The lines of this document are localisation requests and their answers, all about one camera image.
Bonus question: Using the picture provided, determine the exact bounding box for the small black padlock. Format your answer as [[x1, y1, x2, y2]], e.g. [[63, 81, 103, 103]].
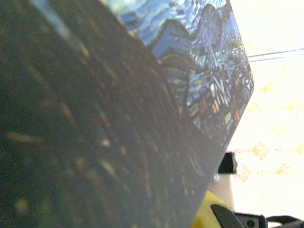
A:
[[217, 152, 238, 175]]

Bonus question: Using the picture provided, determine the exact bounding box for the starry night painted tin box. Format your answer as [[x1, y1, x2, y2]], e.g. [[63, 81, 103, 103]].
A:
[[0, 0, 255, 228]]

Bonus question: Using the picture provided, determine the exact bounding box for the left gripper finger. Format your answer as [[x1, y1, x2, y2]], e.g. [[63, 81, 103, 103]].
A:
[[193, 190, 247, 228]]

